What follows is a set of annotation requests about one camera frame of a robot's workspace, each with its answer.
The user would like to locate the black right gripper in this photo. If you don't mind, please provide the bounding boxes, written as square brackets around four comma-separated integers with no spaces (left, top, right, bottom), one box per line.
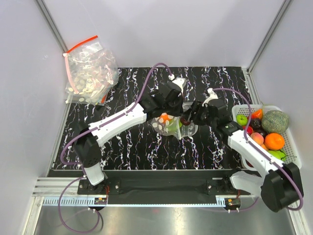
[181,100,216,128]

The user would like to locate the dark plum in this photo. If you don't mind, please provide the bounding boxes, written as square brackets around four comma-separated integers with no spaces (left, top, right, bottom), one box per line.
[180,117,191,126]

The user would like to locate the orange fruit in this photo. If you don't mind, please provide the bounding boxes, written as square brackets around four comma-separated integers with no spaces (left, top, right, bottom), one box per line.
[158,113,173,125]
[264,133,285,150]

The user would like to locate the green starfruit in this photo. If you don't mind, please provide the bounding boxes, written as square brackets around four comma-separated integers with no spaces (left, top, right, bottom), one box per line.
[164,119,182,134]

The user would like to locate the clear spotted zip bag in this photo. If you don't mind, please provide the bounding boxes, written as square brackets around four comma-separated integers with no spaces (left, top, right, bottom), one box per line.
[151,113,198,140]

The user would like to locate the peach fruit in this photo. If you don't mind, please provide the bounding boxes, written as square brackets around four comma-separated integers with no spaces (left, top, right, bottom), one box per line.
[250,132,264,145]

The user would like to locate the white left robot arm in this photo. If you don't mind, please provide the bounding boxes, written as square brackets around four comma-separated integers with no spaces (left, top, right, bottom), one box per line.
[72,78,186,194]

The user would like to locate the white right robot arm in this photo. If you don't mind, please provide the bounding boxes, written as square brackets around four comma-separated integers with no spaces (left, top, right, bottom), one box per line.
[181,99,304,212]

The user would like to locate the stack of zip bags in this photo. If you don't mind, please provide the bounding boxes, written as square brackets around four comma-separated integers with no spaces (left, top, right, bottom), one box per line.
[63,35,118,105]

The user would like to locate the small green apple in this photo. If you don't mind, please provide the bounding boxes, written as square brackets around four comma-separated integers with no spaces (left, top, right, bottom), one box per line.
[236,115,248,126]

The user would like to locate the black marble pattern mat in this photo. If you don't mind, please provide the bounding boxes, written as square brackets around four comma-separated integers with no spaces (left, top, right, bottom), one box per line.
[58,67,251,170]

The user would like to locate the red orange pepper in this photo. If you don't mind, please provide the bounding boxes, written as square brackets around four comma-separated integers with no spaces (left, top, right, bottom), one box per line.
[251,109,263,120]

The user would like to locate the green netted melon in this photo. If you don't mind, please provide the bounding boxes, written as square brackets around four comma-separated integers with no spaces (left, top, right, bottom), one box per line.
[262,110,289,134]

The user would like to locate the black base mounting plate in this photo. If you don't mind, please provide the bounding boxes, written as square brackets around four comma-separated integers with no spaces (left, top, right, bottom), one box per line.
[78,169,238,195]

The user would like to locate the green apple front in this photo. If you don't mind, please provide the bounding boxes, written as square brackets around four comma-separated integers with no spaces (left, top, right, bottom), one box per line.
[268,149,287,162]

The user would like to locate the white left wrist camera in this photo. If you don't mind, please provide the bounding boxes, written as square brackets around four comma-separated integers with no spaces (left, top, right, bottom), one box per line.
[168,74,186,92]

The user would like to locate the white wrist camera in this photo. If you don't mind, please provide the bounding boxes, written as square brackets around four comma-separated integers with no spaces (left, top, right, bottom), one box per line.
[168,74,186,92]
[202,88,218,107]

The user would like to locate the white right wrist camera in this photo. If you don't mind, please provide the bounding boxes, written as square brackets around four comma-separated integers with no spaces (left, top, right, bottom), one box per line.
[202,88,218,107]

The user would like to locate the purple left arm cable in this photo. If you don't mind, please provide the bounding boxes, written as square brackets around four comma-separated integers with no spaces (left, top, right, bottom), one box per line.
[60,62,175,167]

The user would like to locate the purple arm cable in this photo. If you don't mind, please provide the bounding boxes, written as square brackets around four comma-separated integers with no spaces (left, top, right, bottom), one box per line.
[212,87,305,212]
[60,62,175,167]

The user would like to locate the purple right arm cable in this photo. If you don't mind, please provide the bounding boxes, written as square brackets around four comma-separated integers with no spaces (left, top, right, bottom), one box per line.
[212,87,305,212]

